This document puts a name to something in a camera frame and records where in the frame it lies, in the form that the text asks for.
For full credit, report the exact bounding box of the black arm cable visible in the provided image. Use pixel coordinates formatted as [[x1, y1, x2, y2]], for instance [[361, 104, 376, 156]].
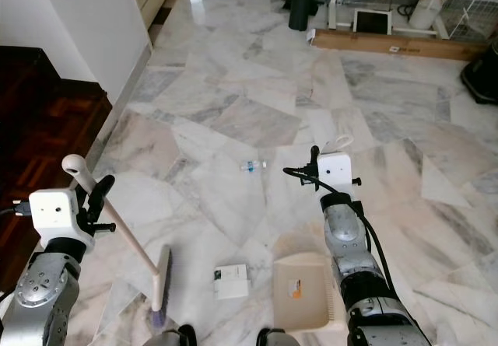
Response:
[[11, 201, 37, 215], [283, 166, 399, 294]]

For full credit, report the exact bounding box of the white wire mesh panel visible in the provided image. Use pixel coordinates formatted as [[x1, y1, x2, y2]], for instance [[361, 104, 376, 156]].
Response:
[[440, 0, 498, 45]]

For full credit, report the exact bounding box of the small clear plastic bottle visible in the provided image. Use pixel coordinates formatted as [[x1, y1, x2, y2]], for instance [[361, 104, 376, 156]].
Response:
[[240, 159, 268, 173]]

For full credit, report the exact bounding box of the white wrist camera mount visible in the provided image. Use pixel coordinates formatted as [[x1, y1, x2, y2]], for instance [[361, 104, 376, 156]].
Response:
[[28, 187, 88, 247], [316, 152, 354, 196]]

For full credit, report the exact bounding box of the white framed dark screen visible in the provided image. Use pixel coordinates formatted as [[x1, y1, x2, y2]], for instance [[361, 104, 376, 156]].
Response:
[[352, 9, 393, 37]]

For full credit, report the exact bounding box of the beige long-handled dustpan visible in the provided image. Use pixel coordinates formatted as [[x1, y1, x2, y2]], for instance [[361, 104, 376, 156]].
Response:
[[272, 133, 357, 334]]

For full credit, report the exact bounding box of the white plastic jug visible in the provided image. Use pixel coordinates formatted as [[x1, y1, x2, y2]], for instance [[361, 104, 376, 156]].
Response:
[[408, 0, 445, 31]]

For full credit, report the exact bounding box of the long flat cardboard box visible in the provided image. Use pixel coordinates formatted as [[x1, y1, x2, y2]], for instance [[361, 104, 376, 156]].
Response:
[[310, 28, 486, 61]]

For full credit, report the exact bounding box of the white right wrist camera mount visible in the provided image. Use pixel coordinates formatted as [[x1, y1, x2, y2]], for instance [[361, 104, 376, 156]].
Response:
[[316, 152, 354, 196]]

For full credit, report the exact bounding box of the dark left robot foot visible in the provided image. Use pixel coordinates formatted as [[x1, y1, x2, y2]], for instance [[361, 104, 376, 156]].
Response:
[[151, 324, 199, 346]]

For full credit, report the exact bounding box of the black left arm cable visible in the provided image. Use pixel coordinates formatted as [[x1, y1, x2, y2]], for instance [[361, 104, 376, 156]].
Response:
[[11, 201, 37, 215]]

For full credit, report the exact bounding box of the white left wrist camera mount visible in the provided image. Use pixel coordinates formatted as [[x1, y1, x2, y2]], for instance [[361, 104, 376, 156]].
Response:
[[28, 187, 88, 247]]

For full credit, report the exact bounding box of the black round appliance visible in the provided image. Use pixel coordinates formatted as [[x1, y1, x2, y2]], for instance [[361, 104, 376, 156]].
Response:
[[460, 46, 498, 107]]

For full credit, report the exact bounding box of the black upright cylinder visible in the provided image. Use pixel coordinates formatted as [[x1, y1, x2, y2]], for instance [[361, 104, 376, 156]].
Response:
[[288, 0, 319, 33]]

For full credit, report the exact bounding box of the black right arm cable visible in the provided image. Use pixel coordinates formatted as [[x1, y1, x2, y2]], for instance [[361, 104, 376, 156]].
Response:
[[283, 166, 399, 294]]

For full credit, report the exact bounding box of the small white carton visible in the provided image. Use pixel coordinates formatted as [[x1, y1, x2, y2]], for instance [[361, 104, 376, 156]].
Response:
[[213, 262, 252, 301]]

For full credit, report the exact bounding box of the beige long-handled broom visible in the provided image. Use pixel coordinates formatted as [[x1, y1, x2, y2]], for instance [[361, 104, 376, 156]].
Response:
[[61, 153, 175, 333]]

